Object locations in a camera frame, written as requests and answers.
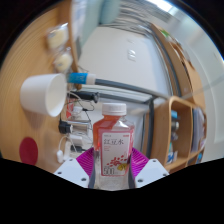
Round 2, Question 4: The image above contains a white charging cable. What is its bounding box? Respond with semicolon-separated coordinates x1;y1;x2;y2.
55;134;84;164

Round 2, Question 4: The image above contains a teal pillow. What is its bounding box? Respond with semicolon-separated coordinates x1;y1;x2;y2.
99;0;122;25

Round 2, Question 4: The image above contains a wooden shelf unit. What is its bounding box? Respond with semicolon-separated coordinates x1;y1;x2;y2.
148;95;208;173

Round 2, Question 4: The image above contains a flat round red coaster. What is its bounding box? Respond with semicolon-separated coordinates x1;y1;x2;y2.
18;136;39;166

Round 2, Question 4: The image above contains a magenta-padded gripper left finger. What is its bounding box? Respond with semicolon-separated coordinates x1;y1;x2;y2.
53;147;96;189

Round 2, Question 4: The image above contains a black charger block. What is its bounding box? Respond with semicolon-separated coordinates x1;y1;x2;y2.
58;120;75;135

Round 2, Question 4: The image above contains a plastic-wrapped pale bun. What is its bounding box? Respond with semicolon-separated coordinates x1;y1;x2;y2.
52;47;74;73
44;22;70;51

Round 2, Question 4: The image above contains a wooden loft bed rail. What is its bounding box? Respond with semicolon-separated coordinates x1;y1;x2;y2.
149;22;208;111

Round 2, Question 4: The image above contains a blue and white tube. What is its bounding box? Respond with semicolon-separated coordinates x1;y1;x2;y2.
66;72;97;85

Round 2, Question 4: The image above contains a white paper cup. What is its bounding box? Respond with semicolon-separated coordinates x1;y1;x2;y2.
19;73;69;118

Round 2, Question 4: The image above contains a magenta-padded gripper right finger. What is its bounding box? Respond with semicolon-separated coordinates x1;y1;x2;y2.
128;147;170;189

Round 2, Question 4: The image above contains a grey metal frame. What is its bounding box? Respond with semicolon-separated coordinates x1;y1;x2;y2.
94;39;184;158

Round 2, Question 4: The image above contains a clear bottle with pink drink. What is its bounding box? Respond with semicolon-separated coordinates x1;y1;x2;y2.
92;102;136;191

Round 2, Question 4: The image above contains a black cylindrical device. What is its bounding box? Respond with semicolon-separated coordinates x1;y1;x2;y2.
71;90;100;104

